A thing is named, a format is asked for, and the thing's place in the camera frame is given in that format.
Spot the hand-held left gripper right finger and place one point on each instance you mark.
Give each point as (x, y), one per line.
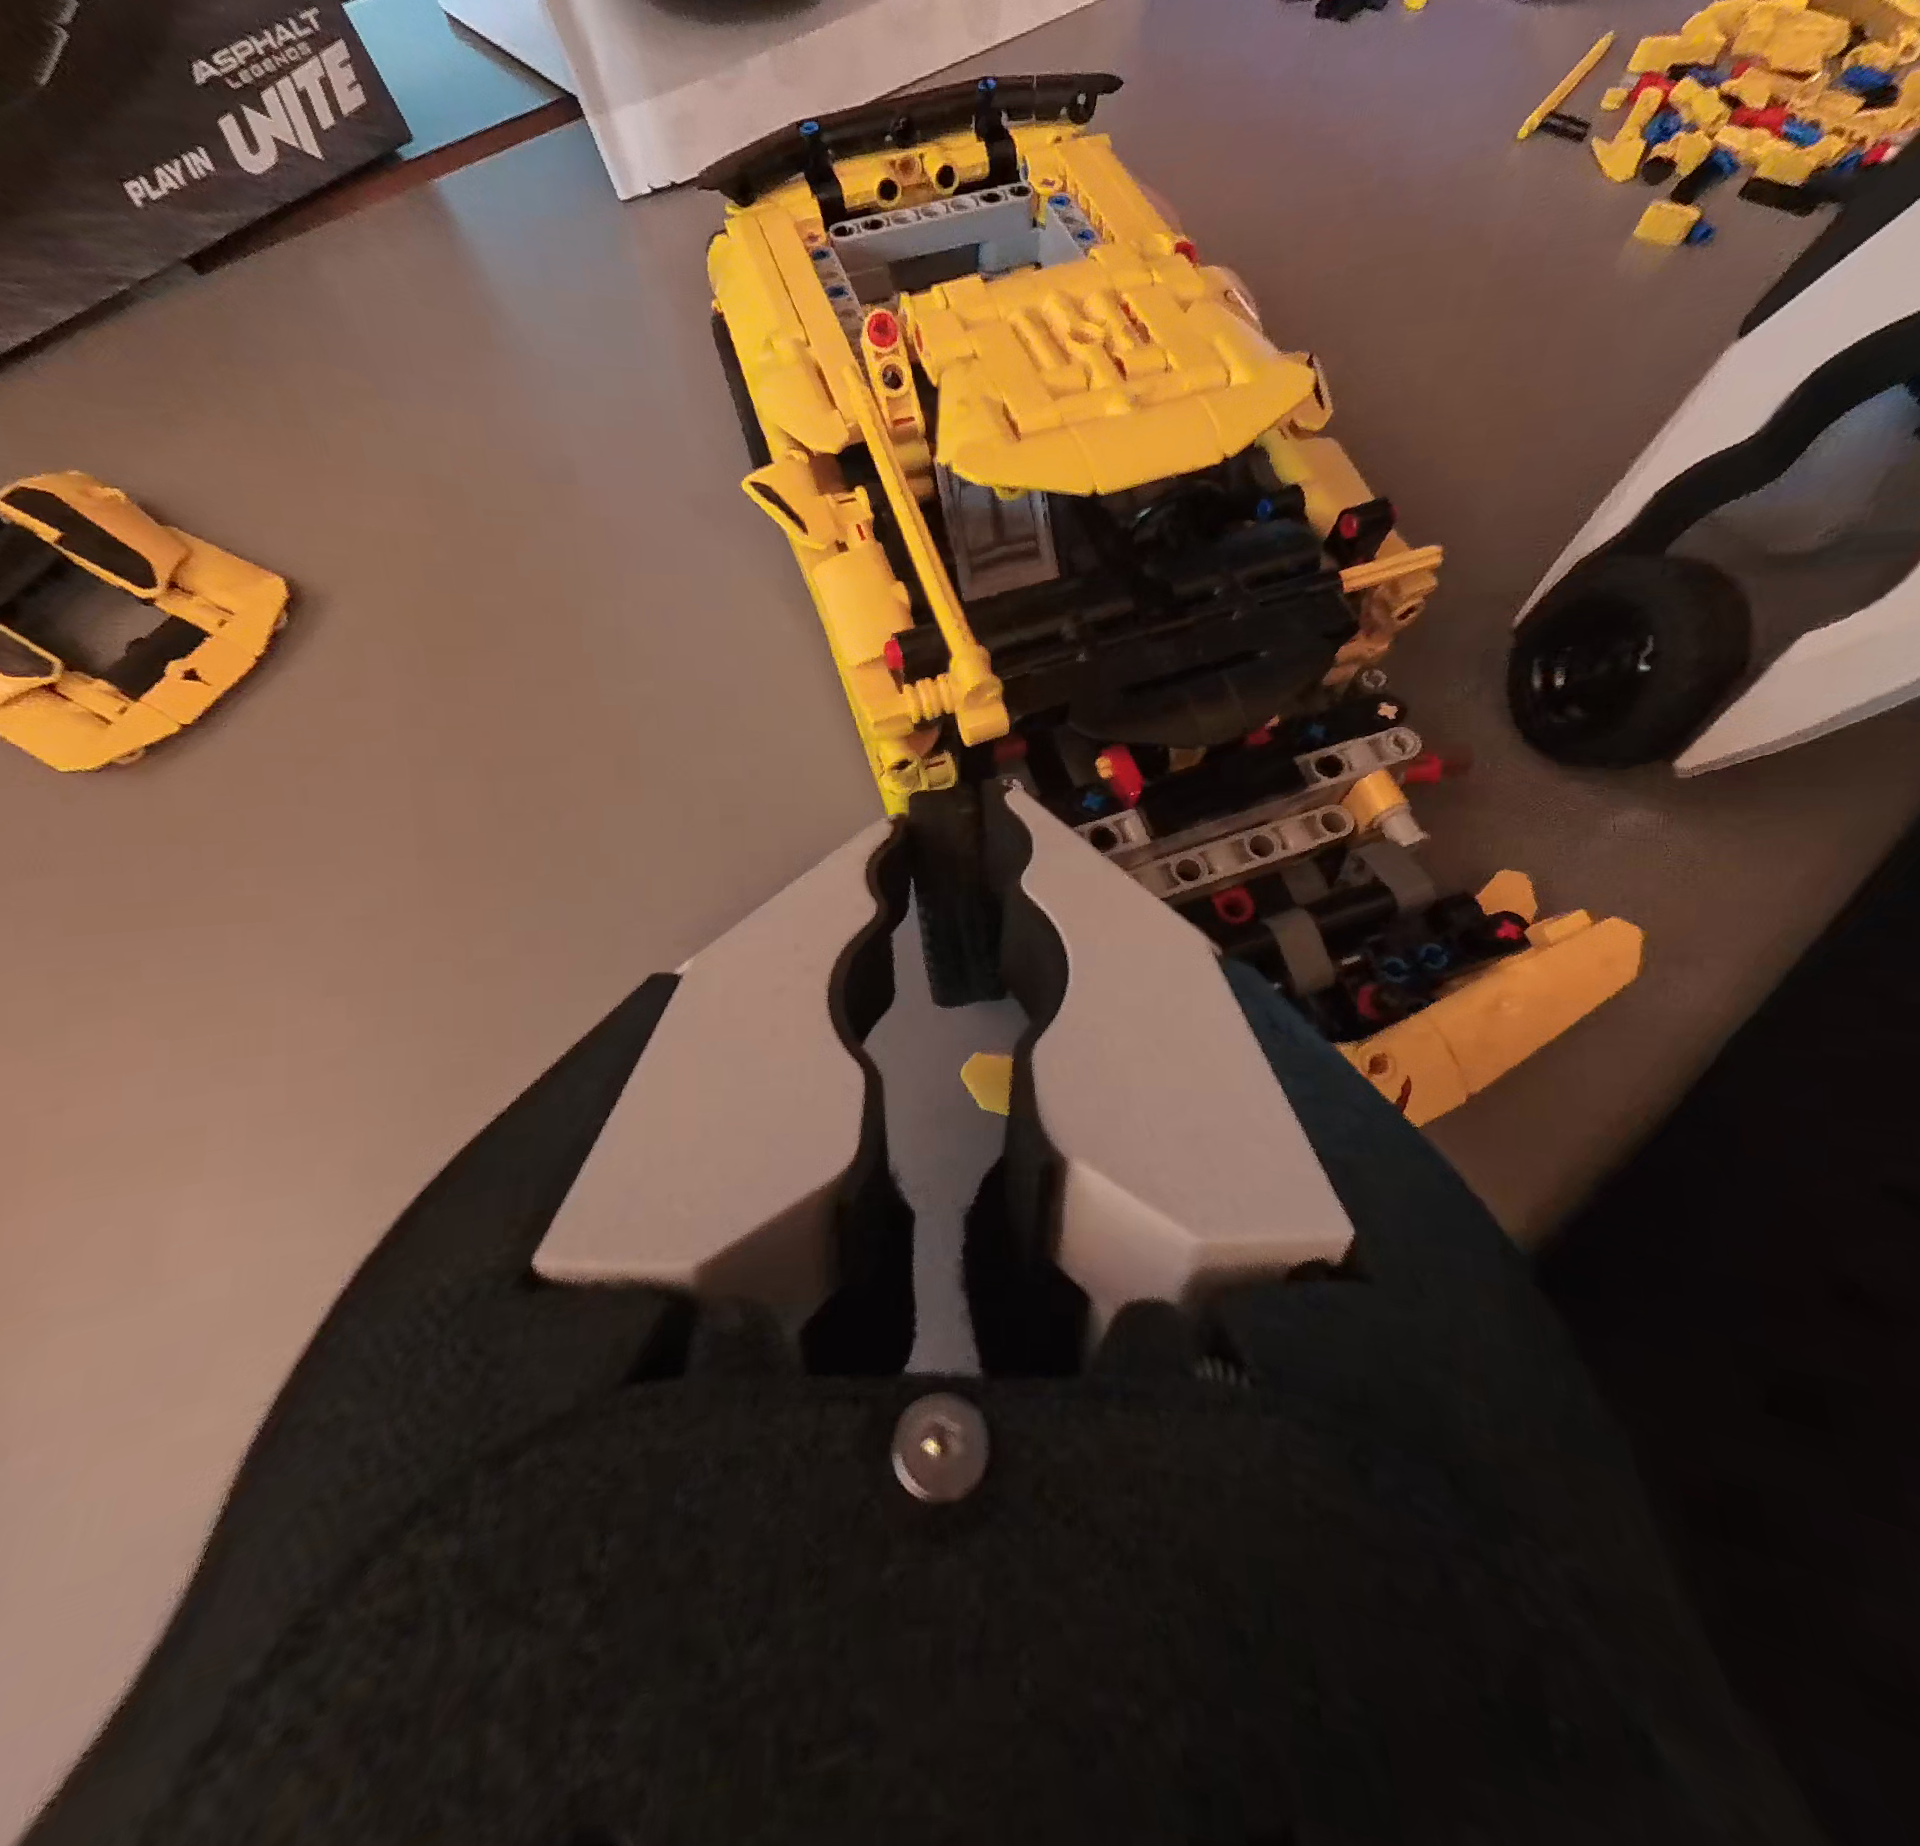
(1185, 1111)

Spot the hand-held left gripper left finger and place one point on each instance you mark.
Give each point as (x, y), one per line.
(721, 1111)

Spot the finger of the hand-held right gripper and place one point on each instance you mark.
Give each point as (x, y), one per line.
(1815, 692)
(1725, 422)

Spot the yellow toy brick car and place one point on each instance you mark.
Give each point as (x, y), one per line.
(1095, 392)

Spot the grey desk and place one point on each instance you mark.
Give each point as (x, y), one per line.
(451, 376)

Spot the pile of loose toy bricks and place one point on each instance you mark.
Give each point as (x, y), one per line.
(1755, 77)

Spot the yellow brick rod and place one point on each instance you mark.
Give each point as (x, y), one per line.
(1568, 85)

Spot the yellow car roof panel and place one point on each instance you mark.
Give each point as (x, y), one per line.
(195, 601)

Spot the instruction booklet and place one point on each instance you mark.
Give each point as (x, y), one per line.
(841, 62)

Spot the toy car box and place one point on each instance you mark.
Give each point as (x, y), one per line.
(151, 152)

